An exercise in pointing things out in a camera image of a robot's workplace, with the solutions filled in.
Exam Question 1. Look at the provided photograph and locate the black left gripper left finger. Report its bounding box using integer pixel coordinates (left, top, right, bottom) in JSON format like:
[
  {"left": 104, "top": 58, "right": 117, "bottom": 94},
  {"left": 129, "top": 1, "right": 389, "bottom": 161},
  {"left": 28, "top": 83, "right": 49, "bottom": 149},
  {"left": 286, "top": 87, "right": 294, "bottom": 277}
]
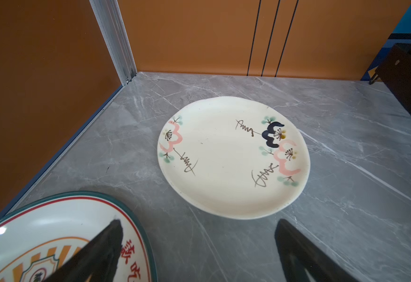
[{"left": 46, "top": 219, "right": 123, "bottom": 282}]

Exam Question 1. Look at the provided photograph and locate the orange sunburst plate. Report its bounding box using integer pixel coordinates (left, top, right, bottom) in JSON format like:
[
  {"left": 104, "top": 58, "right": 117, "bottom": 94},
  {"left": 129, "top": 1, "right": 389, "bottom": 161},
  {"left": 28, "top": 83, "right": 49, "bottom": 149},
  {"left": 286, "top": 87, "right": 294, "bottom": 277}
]
[{"left": 0, "top": 191, "right": 158, "bottom": 282}]

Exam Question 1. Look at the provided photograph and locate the aluminium corner post left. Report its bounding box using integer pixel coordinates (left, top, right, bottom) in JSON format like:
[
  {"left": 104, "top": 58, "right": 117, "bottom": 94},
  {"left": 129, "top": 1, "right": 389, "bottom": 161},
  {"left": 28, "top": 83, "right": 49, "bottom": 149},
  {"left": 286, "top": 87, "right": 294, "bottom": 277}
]
[{"left": 90, "top": 0, "right": 138, "bottom": 86}]

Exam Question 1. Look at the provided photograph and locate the cream floral plate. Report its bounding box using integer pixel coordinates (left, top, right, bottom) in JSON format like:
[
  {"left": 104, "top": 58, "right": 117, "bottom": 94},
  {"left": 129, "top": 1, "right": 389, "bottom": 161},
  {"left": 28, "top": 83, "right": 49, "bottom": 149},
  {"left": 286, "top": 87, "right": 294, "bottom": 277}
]
[{"left": 157, "top": 96, "right": 311, "bottom": 220}]

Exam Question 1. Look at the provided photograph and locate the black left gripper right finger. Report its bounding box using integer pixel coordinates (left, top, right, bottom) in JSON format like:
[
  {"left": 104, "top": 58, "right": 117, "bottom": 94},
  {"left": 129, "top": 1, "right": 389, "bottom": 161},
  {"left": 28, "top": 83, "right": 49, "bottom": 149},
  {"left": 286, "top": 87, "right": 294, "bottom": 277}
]
[{"left": 274, "top": 219, "right": 357, "bottom": 282}]

